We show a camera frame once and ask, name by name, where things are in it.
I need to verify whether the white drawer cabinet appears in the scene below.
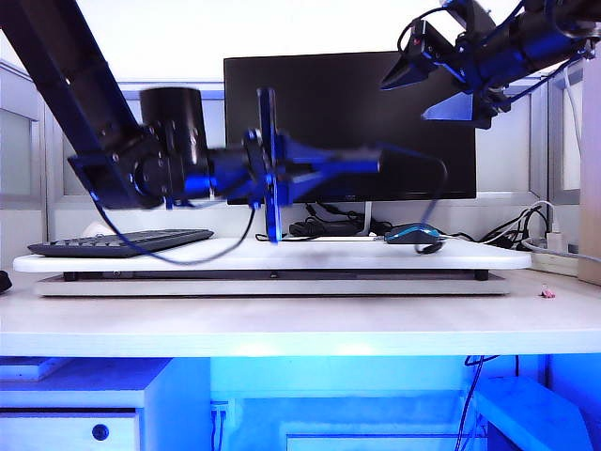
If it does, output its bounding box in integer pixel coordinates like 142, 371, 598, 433
0, 358, 211, 451

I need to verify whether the light wooden post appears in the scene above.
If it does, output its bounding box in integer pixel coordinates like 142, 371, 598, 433
577, 41, 601, 286

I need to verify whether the white tissue pack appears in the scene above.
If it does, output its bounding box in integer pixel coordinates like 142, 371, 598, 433
81, 221, 114, 238

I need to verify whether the silver monitor stand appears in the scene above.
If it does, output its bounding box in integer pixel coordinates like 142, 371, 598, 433
281, 201, 378, 242

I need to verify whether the white hanging cable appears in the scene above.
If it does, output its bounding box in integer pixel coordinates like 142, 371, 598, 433
561, 63, 584, 189

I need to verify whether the black monitor cables bundle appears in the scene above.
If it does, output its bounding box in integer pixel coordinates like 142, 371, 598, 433
303, 202, 361, 226

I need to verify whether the grey framed side partition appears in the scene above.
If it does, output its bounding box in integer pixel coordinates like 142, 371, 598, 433
547, 60, 583, 206
0, 58, 52, 210

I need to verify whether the dark under-desk cable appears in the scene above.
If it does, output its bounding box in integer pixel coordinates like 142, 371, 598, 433
455, 354, 500, 451

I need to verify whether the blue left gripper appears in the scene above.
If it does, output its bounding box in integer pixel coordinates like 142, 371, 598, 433
208, 86, 382, 245

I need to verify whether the white slanted box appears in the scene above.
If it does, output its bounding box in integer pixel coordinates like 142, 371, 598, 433
472, 375, 597, 451

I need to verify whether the white riser platform board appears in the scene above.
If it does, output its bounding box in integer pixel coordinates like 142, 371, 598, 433
12, 237, 532, 274

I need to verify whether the black power adapter brick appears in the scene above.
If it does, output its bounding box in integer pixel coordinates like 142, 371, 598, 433
288, 221, 363, 238

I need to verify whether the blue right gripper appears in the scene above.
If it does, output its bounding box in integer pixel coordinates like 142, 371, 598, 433
378, 17, 518, 132

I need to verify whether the blue and black mouse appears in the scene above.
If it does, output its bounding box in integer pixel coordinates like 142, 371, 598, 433
384, 222, 443, 245

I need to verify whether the white power strip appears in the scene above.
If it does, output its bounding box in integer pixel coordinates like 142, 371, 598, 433
519, 238, 581, 278

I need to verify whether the dark left arm cable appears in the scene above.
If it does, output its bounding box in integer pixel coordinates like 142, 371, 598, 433
87, 186, 257, 268

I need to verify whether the black computer keyboard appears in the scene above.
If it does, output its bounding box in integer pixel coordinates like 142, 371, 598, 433
26, 228, 215, 258

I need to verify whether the black tangled cable bunch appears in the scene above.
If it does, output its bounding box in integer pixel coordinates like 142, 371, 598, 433
462, 201, 549, 250

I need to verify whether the grey framed back partition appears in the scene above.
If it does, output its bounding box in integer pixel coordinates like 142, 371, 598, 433
45, 70, 550, 208

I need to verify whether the black computer monitor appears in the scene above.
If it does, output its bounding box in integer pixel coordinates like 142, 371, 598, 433
223, 50, 478, 206

